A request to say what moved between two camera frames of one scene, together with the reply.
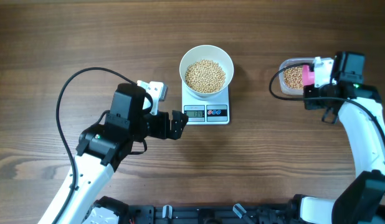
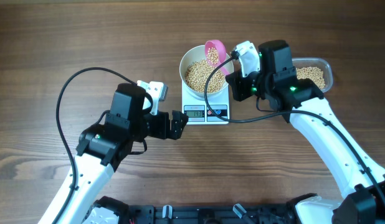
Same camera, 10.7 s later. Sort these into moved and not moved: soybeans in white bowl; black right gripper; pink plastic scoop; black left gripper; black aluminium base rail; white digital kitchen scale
Moved: pink plastic scoop; black right gripper
Not moved: soybeans in white bowl; white digital kitchen scale; black aluminium base rail; black left gripper
